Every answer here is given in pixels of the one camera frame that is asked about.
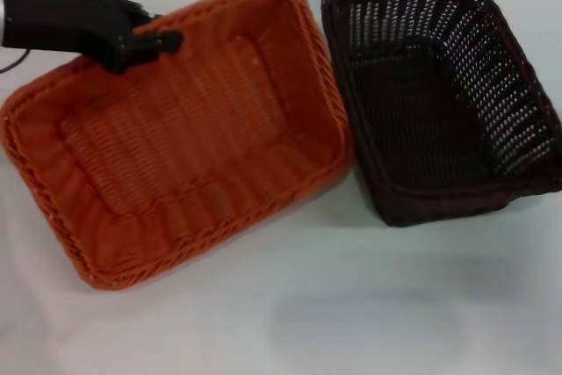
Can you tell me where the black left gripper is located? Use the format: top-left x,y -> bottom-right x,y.
1,0 -> 184,74

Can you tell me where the dark brown woven basket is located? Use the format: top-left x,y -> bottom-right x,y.
320,0 -> 562,229

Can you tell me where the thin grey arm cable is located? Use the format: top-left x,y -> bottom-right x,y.
0,47 -> 32,75

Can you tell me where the orange woven plastic basket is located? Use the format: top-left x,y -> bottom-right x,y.
0,0 -> 355,293

